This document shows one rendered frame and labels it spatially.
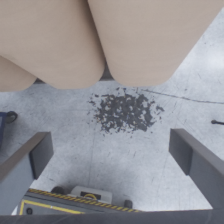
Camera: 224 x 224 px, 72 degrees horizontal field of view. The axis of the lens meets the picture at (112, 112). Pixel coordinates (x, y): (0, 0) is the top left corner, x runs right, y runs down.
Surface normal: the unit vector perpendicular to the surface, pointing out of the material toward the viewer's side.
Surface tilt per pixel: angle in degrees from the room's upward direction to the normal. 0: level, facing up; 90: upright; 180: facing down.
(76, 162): 0
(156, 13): 90
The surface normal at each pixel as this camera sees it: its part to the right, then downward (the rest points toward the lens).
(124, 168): -0.11, -0.14
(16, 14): 0.25, 0.96
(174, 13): 0.00, 0.99
